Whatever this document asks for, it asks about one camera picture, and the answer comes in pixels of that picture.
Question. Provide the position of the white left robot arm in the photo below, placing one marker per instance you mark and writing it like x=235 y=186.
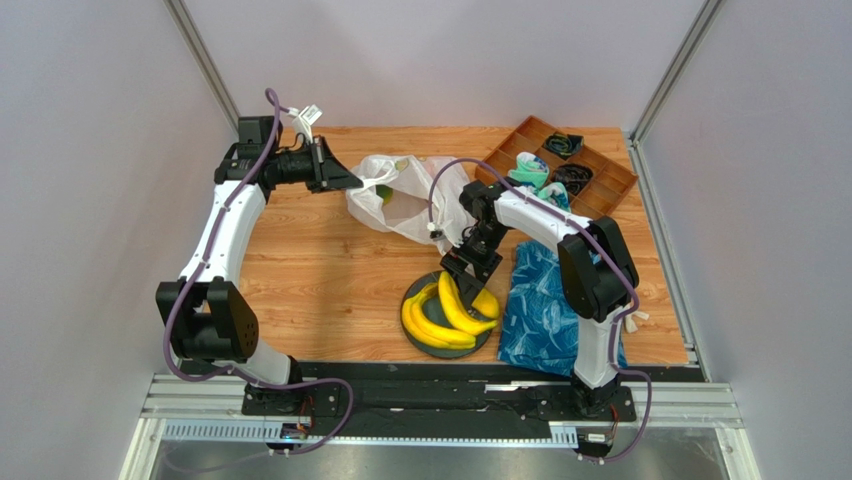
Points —
x=206 y=318

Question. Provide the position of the black rolled sock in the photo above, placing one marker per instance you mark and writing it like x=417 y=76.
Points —
x=574 y=177

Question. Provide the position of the blue patterned cloth bag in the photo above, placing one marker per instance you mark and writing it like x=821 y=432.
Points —
x=540 y=331

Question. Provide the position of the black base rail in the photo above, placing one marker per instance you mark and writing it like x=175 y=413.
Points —
x=441 y=401

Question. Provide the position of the green fake fruit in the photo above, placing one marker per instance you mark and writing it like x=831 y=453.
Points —
x=385 y=193

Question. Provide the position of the teal white sock lower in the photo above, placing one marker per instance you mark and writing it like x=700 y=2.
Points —
x=555 y=194

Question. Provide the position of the teal white sock upper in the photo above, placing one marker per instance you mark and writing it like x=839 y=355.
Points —
x=530 y=170

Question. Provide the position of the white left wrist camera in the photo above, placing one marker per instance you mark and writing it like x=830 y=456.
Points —
x=303 y=120

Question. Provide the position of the brown compartment tray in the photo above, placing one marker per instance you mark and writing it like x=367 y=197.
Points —
x=610 y=185

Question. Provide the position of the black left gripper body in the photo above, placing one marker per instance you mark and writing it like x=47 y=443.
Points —
x=296 y=167

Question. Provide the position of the white plastic bag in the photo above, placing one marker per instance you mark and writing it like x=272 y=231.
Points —
x=426 y=189

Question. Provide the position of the yellow fake banana bunch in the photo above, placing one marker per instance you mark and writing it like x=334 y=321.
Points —
x=427 y=332

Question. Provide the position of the teal white sock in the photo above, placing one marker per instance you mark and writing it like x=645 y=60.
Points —
x=555 y=194
x=530 y=170

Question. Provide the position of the aluminium frame base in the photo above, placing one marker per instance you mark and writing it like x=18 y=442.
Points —
x=682 y=413

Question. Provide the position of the dark rolled sock upper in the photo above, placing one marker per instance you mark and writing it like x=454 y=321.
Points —
x=563 y=145

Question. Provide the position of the dark blue ceramic plate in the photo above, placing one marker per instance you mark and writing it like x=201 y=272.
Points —
x=434 y=312

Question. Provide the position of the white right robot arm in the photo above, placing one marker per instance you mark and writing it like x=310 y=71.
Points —
x=597 y=272

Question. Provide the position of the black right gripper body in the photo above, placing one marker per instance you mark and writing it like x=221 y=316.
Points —
x=471 y=267

